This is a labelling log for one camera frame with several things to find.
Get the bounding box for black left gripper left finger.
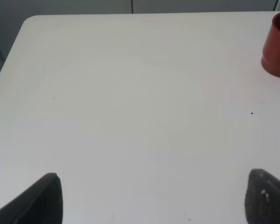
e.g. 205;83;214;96
0;173;63;224

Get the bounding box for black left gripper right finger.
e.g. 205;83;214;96
245;168;280;224

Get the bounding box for red plastic cup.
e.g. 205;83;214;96
261;13;280;77

